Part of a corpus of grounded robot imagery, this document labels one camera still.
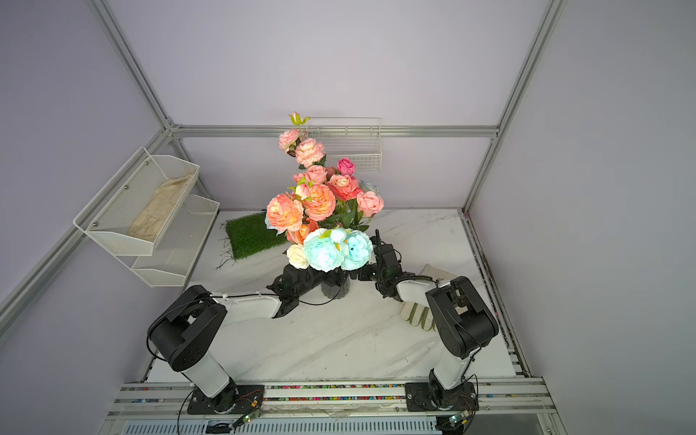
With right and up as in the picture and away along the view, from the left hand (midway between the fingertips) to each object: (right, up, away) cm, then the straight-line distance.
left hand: (344, 262), depth 87 cm
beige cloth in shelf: (-55, +17, -7) cm, 58 cm away
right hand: (+4, -3, +8) cm, 10 cm away
